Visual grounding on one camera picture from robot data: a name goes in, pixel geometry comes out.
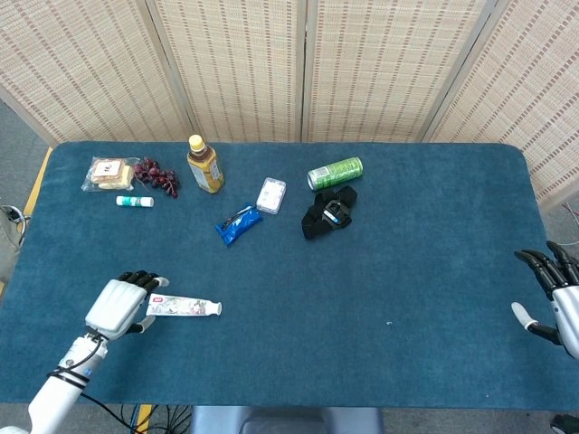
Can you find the green drink can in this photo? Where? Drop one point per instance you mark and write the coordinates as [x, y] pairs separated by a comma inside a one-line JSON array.
[[337, 172]]

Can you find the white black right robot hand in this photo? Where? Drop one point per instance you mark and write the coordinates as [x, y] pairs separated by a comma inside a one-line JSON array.
[[567, 303]]

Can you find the yellow-capped tea bottle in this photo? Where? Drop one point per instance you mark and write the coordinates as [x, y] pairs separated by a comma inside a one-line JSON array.
[[205, 172]]

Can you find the black floor object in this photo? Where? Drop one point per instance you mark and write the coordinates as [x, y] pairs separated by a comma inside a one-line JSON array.
[[565, 425]]

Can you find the blue carpet table cover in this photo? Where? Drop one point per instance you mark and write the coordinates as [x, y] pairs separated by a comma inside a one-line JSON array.
[[339, 294]]

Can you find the floral white toothpaste tube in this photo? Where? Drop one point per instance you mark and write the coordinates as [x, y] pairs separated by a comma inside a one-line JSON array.
[[181, 306]]

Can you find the bamboo folding screen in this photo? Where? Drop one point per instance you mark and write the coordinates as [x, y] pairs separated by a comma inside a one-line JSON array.
[[235, 68]]

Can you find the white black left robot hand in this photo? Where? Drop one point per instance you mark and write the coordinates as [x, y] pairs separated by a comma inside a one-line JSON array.
[[108, 307]]

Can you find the blue snack packet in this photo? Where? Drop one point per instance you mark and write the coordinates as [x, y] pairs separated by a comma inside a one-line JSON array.
[[237, 224]]

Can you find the clear plastic box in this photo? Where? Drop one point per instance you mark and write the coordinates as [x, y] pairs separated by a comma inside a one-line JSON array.
[[270, 195]]

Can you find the dark red grape bunch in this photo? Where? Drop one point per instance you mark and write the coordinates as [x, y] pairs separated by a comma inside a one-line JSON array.
[[156, 177]]

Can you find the white green glue stick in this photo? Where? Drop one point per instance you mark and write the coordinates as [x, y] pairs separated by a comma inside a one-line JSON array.
[[135, 201]]

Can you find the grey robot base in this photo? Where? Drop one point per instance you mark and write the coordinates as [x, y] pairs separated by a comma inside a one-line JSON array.
[[289, 422]]

